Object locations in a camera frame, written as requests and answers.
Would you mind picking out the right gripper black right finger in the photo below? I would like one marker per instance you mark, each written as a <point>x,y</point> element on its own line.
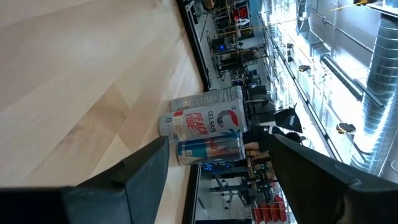
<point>311,186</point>

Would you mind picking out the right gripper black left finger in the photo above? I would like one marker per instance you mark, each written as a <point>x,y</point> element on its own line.
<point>140,186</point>

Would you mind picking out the blue silver Red Bull can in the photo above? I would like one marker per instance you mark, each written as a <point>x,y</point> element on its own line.
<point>211,151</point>

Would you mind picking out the white Celsius peach can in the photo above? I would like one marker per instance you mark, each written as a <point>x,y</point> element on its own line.
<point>205,98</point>
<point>202,121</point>

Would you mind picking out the red storage bins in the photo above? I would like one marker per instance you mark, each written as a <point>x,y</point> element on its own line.
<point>270,213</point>

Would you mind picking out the black ceiling spotlight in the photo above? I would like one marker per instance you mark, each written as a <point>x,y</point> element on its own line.
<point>345,127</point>
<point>304,68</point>

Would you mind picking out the silver spiral ceiling duct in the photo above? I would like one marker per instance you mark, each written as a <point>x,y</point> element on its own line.
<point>382,93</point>

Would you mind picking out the black metal table frame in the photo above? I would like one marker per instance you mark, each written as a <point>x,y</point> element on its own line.
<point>197,62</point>

